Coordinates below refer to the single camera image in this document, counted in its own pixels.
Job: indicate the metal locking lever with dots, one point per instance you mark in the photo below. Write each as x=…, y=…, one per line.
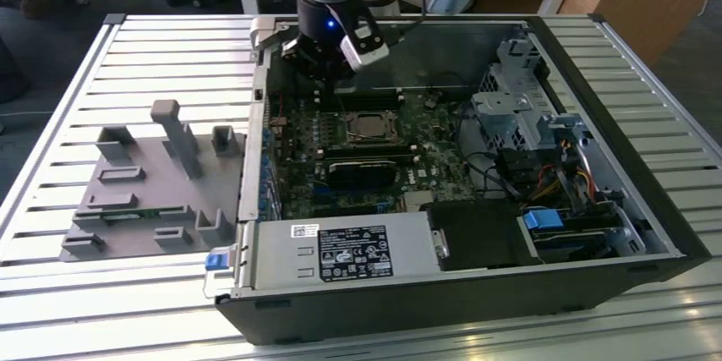
x=370, y=138
x=341, y=105

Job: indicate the silver green CPU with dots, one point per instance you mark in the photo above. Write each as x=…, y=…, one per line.
x=370, y=125

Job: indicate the black RAM slot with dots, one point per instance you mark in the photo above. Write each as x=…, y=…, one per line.
x=372, y=91
x=366, y=154
x=372, y=97
x=372, y=102
x=372, y=107
x=366, y=151
x=366, y=158
x=366, y=147

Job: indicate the CPU socket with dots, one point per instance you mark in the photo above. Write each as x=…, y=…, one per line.
x=344, y=139

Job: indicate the round coin battery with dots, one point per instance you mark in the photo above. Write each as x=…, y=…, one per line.
x=431, y=103

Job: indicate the black graphics card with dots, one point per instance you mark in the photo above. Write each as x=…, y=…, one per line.
x=360, y=175

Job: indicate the green motherboard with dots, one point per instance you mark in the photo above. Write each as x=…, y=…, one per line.
x=439, y=166

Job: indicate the silver perforated drive cage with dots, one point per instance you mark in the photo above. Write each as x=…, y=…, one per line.
x=507, y=124

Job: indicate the silver chipset heatsink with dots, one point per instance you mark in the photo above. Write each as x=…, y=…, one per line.
x=418, y=201

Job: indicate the grey parts rack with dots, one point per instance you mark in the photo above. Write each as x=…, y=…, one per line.
x=152, y=175

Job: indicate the green RAM stick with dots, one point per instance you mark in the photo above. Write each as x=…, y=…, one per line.
x=163, y=211

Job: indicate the silver power supply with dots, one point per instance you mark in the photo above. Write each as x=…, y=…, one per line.
x=281, y=251

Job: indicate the blue case latch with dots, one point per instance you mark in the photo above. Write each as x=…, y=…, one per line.
x=215, y=260

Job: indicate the blue disk carrier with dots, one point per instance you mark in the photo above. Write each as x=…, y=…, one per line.
x=542, y=219

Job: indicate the black silver PC case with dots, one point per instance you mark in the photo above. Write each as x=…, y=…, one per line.
x=451, y=314

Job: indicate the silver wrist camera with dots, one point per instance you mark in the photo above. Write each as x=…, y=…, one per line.
x=366, y=50

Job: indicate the silver disk bay frame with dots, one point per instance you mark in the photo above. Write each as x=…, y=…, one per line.
x=598, y=158

